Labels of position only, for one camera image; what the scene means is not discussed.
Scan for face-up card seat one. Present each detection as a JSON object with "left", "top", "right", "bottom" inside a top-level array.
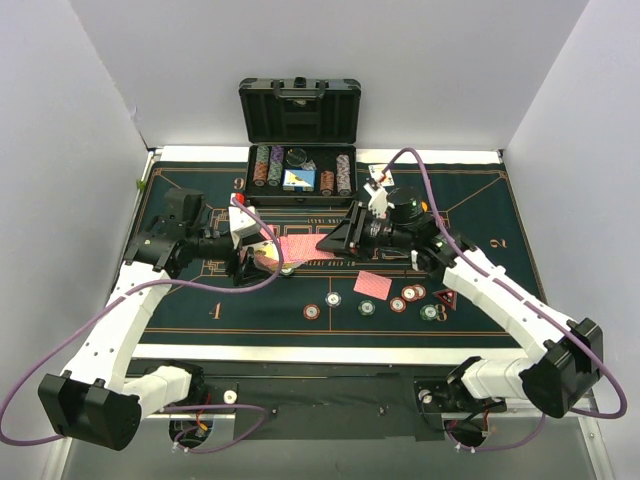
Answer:
[{"left": 368, "top": 164, "right": 395, "bottom": 187}]

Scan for red playing card deck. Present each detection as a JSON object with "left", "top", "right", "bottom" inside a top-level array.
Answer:
[{"left": 250, "top": 234, "right": 337, "bottom": 271}]

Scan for red card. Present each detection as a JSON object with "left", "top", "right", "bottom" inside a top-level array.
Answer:
[{"left": 353, "top": 271, "right": 392, "bottom": 300}]

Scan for blue poker chip stack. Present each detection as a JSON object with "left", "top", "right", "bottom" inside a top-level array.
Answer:
[{"left": 325, "top": 292, "right": 341, "bottom": 308}]

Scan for green poker chip stack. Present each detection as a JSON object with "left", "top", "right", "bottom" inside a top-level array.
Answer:
[{"left": 358, "top": 300, "right": 376, "bottom": 316}]

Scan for red poker chip stack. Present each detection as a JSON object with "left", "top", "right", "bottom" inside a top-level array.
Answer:
[{"left": 303, "top": 304, "right": 321, "bottom": 321}]

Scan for red triangular dealer button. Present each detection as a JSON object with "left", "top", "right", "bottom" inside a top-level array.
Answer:
[{"left": 433, "top": 289, "right": 458, "bottom": 310}]

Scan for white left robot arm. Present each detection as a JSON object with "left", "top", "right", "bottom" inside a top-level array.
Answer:
[{"left": 38, "top": 188, "right": 267, "bottom": 451}]

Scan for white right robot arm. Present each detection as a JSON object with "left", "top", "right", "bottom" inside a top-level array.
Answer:
[{"left": 317, "top": 187, "right": 604, "bottom": 418}]

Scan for orange chips in case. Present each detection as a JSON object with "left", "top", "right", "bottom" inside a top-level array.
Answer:
[{"left": 320, "top": 170, "right": 335, "bottom": 196}]

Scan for lilac chips in case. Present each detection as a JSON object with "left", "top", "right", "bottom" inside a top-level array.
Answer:
[{"left": 336, "top": 154, "right": 351, "bottom": 196}]

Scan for blue card box in case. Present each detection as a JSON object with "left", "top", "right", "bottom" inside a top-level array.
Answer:
[{"left": 282, "top": 169, "right": 316, "bottom": 192}]

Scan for black round button in case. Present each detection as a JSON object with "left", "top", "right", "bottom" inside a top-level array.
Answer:
[{"left": 285, "top": 147, "right": 307, "bottom": 167}]

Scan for purple green chips in case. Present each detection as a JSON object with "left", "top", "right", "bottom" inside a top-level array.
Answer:
[{"left": 267, "top": 145, "right": 284, "bottom": 187}]

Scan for green red chips in case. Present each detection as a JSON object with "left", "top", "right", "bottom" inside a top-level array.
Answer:
[{"left": 253, "top": 145, "right": 270, "bottom": 187}]

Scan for black poker chip case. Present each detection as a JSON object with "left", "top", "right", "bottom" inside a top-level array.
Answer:
[{"left": 238, "top": 77, "right": 361, "bottom": 207}]

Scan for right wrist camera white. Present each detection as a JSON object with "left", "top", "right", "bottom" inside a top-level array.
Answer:
[{"left": 364, "top": 179, "right": 389, "bottom": 219}]

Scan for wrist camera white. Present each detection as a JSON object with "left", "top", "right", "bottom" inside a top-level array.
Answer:
[
  {"left": 228, "top": 205, "right": 261, "bottom": 248},
  {"left": 364, "top": 179, "right": 389, "bottom": 219}
]

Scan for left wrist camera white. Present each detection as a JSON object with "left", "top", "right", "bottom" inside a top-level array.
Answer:
[{"left": 228, "top": 205, "right": 261, "bottom": 248}]

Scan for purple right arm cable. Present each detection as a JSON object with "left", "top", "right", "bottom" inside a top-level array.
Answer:
[{"left": 379, "top": 147, "right": 629, "bottom": 453}]

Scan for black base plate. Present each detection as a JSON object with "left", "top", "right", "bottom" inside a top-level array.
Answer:
[{"left": 144, "top": 359, "right": 507, "bottom": 444}]

